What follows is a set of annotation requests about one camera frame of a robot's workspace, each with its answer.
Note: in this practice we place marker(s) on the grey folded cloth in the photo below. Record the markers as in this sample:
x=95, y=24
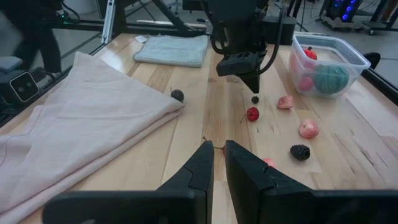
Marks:
x=174, y=49

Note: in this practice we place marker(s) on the green watermelon toy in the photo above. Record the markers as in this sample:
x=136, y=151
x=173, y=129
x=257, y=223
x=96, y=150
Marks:
x=331, y=79

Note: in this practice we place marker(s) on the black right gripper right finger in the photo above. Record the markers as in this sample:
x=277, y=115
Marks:
x=264, y=202

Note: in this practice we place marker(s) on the red bell pepper toy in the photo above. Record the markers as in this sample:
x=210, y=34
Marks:
x=310, y=54

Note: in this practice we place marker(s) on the red cherry toy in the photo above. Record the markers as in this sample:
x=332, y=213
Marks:
x=252, y=114

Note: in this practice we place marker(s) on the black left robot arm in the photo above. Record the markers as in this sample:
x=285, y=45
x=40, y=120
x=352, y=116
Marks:
x=236, y=18

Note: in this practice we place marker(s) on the clear plastic tupperware container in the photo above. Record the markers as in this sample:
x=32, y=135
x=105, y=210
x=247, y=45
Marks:
x=354, y=62

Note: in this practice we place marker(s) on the silver aluminium bracket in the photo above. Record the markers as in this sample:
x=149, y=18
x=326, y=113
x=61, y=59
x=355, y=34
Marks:
x=108, y=21

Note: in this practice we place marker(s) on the black blackberry toy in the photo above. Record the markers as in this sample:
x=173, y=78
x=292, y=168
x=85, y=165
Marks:
x=300, y=152

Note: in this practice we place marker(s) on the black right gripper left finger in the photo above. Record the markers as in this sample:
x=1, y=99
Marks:
x=186, y=202

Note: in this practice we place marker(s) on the dark plum toy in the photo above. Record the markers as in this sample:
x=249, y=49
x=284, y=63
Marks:
x=177, y=95

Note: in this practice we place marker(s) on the computer tower purple lights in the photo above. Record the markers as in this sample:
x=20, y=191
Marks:
x=342, y=9

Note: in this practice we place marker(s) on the small black berry toy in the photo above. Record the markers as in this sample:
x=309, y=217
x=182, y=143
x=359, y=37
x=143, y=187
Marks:
x=255, y=99

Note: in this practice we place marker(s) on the black table-level camera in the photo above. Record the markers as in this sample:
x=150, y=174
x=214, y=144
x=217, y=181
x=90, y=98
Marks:
x=21, y=87

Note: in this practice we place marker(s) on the pink folded cloth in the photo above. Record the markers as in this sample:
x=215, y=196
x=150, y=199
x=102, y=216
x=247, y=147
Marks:
x=77, y=124

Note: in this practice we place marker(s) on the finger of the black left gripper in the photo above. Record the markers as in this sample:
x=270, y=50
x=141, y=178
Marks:
x=251, y=82

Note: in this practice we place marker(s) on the white grey-cloth label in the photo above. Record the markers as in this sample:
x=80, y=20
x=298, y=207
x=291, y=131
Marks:
x=140, y=38

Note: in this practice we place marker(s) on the low wheeled cart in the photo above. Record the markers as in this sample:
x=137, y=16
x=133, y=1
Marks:
x=339, y=25

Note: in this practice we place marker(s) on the pink fruit toy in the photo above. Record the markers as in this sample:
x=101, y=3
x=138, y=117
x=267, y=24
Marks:
x=269, y=161
x=308, y=128
x=285, y=102
x=306, y=83

